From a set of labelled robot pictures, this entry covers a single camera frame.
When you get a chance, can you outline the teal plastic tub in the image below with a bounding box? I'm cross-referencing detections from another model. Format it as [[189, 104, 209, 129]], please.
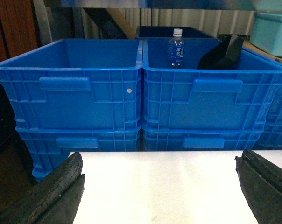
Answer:
[[250, 13, 282, 57]]

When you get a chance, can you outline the empty blue crate left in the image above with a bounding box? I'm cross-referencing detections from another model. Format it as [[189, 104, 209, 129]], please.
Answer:
[[0, 39, 143, 131]]

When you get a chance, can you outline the blue crate with bottle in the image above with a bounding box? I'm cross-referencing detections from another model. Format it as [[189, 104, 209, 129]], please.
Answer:
[[142, 39, 282, 132]]

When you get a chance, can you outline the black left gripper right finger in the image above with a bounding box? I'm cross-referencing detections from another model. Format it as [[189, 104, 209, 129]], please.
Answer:
[[235, 149, 282, 224]]

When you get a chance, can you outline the lower blue crate right stack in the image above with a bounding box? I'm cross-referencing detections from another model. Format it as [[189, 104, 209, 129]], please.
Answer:
[[254, 123, 282, 150]]

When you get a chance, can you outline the dark blue crate behind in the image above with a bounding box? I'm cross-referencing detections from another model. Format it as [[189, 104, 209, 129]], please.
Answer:
[[135, 25, 222, 40]]

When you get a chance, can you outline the lower blue crate left stack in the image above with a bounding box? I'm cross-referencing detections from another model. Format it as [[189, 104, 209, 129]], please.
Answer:
[[16, 127, 141, 182]]

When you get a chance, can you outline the blue crate stack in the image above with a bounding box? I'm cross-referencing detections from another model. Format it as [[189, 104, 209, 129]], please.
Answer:
[[254, 123, 282, 150], [143, 128, 263, 151], [16, 127, 141, 182]]

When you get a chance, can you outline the black box in crate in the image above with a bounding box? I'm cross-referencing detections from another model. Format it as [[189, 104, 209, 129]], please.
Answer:
[[197, 34, 244, 70]]

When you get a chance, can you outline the clear water bottle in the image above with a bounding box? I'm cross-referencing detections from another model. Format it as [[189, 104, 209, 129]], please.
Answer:
[[167, 28, 185, 68]]

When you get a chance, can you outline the lower blue crate middle stack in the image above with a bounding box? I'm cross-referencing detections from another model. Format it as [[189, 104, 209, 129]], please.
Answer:
[[143, 128, 263, 151]]

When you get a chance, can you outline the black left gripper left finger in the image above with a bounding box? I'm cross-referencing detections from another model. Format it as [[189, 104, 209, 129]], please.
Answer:
[[0, 152, 85, 224]]

